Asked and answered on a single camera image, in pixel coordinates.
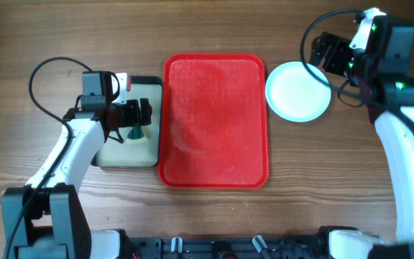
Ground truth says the light blue plate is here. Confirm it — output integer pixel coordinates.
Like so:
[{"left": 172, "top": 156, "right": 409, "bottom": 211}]
[{"left": 265, "top": 61, "right": 331, "bottom": 122}]

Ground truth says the yellow green sponge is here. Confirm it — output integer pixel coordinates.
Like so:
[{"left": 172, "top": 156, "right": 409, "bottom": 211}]
[{"left": 126, "top": 126, "right": 149, "bottom": 145}]

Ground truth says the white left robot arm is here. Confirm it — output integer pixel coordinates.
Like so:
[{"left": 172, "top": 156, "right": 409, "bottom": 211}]
[{"left": 1, "top": 71, "right": 152, "bottom": 258}]

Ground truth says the black water basin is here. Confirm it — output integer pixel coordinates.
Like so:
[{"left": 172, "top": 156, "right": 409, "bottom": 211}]
[{"left": 91, "top": 75, "right": 162, "bottom": 168}]

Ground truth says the red plastic tray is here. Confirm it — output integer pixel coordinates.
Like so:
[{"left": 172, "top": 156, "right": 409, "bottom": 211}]
[{"left": 158, "top": 53, "right": 270, "bottom": 189}]

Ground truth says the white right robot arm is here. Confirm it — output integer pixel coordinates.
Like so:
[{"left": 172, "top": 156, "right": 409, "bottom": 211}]
[{"left": 301, "top": 8, "right": 414, "bottom": 258}]

